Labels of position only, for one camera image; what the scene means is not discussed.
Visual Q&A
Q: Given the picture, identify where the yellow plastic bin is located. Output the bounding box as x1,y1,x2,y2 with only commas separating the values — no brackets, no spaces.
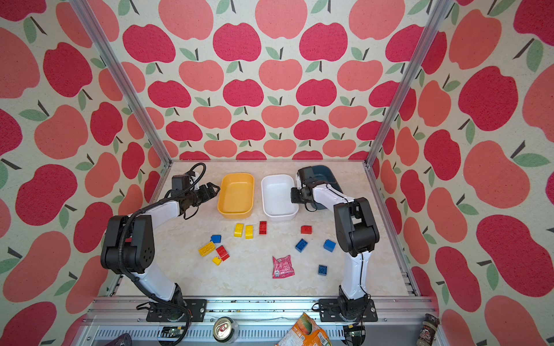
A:
217,173,255,219

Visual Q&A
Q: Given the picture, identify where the dark teal plastic bin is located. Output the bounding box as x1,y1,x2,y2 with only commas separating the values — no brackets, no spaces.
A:
311,165,343,193

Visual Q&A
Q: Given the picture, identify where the white plastic bin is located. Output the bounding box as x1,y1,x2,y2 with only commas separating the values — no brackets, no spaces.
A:
261,174,300,222

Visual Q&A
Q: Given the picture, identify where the red small lego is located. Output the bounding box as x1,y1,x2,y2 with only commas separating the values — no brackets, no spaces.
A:
301,225,312,234

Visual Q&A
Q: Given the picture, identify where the yellow rounded lego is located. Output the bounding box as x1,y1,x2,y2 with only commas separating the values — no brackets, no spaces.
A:
245,225,254,239
234,223,245,238

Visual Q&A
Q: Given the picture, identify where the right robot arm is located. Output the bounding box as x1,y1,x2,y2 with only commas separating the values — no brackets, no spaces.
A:
291,165,380,321

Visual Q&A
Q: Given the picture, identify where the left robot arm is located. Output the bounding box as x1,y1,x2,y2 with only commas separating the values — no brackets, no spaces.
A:
100,183,220,317

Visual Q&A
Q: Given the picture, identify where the small blue lego left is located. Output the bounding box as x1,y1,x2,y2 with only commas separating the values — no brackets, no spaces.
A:
211,235,222,244

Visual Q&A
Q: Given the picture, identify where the red long lego centre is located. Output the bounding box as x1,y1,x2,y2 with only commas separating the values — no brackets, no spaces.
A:
259,221,267,235

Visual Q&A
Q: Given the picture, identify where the yellow long lego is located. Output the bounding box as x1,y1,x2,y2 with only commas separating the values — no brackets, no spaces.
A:
199,242,216,257

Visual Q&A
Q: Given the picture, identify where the red lego lower left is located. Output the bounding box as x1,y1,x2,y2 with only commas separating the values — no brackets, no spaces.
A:
216,245,229,261

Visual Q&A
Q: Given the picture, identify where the pink snack packet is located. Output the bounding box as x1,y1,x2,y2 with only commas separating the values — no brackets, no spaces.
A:
272,255,295,279

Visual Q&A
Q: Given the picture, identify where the dark blue square lego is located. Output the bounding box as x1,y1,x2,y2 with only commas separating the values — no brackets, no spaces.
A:
317,265,327,276

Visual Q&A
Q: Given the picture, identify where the green circuit board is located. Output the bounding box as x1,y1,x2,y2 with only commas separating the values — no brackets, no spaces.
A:
160,327,183,338

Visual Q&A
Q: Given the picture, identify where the soda can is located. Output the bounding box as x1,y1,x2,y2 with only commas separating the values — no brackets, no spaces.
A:
212,317,239,343

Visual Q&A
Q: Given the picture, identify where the orange snack bag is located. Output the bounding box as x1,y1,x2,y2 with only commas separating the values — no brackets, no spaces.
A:
276,313,332,346

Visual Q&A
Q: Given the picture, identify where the dark purple object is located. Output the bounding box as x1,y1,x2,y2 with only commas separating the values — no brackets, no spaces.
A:
105,333,133,346

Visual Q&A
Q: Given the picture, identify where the dark glass jar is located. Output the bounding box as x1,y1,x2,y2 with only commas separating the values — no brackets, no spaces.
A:
415,314,440,346

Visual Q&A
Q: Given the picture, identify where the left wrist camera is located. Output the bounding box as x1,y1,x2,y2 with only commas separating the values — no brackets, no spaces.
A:
171,173,194,196

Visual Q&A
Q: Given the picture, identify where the left aluminium post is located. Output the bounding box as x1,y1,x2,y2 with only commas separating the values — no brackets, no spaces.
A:
69,0,173,168

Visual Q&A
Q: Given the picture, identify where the aluminium post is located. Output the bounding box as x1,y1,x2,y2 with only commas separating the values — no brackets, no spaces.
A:
364,0,454,171
69,0,173,168

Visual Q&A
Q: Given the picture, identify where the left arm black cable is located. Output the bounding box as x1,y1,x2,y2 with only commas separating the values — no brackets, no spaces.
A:
115,162,208,346

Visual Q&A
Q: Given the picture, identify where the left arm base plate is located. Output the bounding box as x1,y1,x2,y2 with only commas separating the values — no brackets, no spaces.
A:
146,299,207,324

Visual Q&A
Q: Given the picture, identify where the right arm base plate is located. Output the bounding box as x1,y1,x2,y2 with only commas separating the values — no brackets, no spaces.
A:
312,298,379,322

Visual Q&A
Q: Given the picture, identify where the right aluminium post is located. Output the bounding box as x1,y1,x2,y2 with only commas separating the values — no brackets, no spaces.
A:
364,0,454,171

